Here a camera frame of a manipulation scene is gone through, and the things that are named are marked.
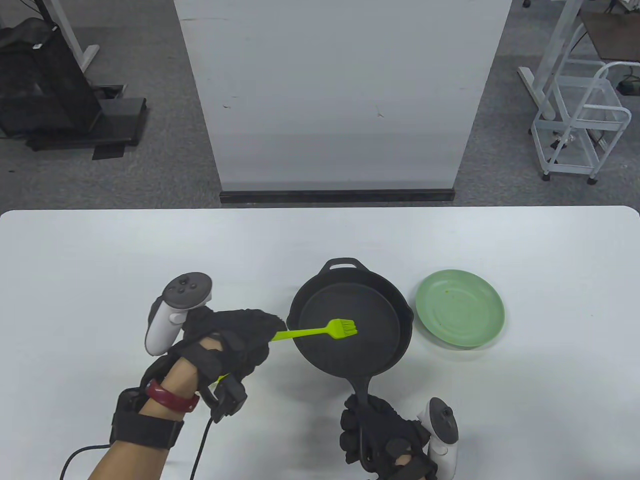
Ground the white and black left controller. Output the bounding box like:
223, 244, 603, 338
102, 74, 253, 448
144, 272, 214, 357

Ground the white desk leg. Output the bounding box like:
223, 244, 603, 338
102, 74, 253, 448
517, 0, 584, 122
42, 0, 101, 72

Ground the white and black controller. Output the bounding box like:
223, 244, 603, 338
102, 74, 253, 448
144, 272, 214, 357
417, 397, 460, 479

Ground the black flat base plate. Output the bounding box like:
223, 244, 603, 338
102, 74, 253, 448
26, 96, 149, 152

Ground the green round plate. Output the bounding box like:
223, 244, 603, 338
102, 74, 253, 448
415, 269, 506, 350

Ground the black computer case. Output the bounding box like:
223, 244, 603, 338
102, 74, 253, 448
0, 17, 104, 140

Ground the white wire cart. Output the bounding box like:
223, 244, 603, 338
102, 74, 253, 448
530, 60, 633, 186

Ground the red wristband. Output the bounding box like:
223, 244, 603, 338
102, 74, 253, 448
145, 378, 200, 413

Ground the person's right hand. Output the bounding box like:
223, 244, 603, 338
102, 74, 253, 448
339, 394, 432, 468

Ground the black cast iron frying pan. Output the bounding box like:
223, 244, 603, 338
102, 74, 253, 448
286, 257, 415, 471

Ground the white partition panel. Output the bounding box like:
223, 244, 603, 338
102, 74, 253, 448
173, 0, 514, 192

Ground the brown board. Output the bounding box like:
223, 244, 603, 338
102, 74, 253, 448
579, 11, 640, 64

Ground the black partition base bar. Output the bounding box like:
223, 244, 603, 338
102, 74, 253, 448
219, 188, 456, 205

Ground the white and black right controller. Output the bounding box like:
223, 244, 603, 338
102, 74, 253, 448
417, 397, 460, 479

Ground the person's left hand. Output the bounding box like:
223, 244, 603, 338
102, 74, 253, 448
169, 308, 288, 396

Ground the person's left forearm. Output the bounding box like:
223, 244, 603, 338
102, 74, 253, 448
86, 337, 226, 480

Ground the black cable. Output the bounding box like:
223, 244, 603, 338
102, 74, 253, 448
59, 417, 216, 480

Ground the green silicone brush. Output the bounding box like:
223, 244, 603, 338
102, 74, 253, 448
271, 318, 358, 342

